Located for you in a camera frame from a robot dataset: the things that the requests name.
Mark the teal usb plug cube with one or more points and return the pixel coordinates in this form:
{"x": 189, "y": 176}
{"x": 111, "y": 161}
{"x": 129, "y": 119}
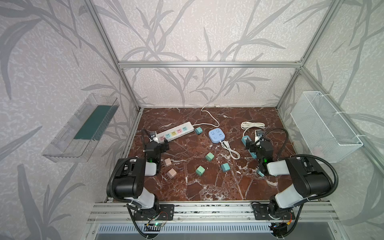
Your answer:
{"x": 225, "y": 167}

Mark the white wire mesh basket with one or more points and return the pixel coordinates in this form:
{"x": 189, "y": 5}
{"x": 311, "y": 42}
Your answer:
{"x": 323, "y": 128}

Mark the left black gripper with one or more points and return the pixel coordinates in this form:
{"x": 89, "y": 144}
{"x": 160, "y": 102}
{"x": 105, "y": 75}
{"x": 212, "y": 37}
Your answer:
{"x": 156, "y": 143}

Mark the long white pastel power strip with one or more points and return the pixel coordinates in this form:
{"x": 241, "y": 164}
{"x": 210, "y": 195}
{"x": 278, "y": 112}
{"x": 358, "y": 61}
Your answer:
{"x": 174, "y": 133}

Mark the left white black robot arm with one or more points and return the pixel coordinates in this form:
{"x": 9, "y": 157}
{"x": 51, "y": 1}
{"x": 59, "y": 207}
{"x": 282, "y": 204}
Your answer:
{"x": 126, "y": 183}

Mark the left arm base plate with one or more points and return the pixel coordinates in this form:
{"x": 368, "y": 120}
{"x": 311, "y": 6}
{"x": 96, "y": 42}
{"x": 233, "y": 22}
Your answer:
{"x": 162, "y": 212}

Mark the pink plug cube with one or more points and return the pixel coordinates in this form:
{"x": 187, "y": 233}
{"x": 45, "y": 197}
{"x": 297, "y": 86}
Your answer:
{"x": 171, "y": 173}
{"x": 167, "y": 162}

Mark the teal plug cube near strip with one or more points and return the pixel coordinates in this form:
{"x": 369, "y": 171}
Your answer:
{"x": 198, "y": 130}

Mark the pink plug cube upper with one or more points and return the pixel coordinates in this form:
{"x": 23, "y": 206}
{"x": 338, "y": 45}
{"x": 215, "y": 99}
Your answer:
{"x": 167, "y": 162}

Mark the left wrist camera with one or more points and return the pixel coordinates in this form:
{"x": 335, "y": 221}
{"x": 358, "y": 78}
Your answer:
{"x": 153, "y": 136}

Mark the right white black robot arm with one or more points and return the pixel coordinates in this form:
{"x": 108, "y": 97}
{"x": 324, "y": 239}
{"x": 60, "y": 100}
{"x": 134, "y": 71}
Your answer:
{"x": 312, "y": 178}

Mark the clear plastic wall tray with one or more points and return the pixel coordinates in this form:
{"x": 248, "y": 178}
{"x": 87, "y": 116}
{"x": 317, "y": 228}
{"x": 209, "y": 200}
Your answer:
{"x": 79, "y": 137}

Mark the teal power strip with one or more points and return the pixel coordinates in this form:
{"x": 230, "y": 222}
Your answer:
{"x": 250, "y": 146}

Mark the square blue power strip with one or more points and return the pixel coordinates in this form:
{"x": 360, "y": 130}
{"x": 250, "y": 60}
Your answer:
{"x": 216, "y": 135}

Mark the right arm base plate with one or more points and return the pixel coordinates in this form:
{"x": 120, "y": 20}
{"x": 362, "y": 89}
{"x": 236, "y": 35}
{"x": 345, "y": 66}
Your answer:
{"x": 272, "y": 211}

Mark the pink plug cube lower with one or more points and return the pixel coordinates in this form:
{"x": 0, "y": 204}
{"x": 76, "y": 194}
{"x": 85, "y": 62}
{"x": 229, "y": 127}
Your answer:
{"x": 171, "y": 173}

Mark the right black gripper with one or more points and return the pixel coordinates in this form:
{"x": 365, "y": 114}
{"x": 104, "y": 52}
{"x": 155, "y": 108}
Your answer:
{"x": 258, "y": 146}

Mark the aluminium front rail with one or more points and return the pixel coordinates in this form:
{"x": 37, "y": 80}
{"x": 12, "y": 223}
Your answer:
{"x": 209, "y": 212}

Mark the light green usb plug cube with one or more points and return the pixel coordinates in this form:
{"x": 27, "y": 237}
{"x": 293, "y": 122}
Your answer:
{"x": 200, "y": 171}

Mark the teal plug cube right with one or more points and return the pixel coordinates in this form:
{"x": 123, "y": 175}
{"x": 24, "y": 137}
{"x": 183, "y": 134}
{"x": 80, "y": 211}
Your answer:
{"x": 260, "y": 173}

